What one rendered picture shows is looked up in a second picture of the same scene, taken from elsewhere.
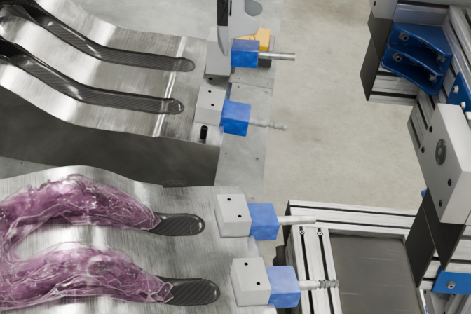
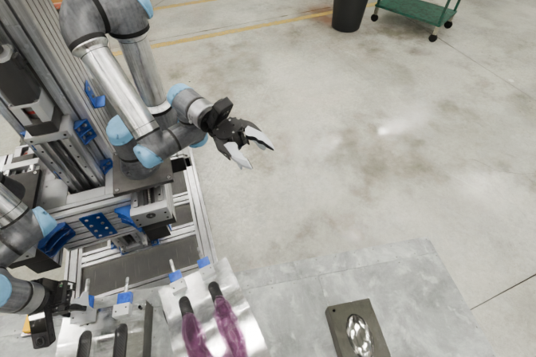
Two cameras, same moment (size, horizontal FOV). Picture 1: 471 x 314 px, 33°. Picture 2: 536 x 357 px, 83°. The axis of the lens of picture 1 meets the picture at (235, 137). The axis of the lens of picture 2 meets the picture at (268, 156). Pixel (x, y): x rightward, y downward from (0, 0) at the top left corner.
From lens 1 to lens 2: 0.73 m
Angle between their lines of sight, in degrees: 67
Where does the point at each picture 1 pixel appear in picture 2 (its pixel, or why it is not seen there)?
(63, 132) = not seen: outside the picture
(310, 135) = not seen: outside the picture
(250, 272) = (206, 271)
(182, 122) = (132, 320)
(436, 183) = (159, 218)
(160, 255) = (202, 305)
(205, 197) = (167, 301)
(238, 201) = (174, 284)
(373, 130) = not seen: outside the picture
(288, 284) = (205, 260)
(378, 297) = (116, 273)
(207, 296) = (214, 285)
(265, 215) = (175, 275)
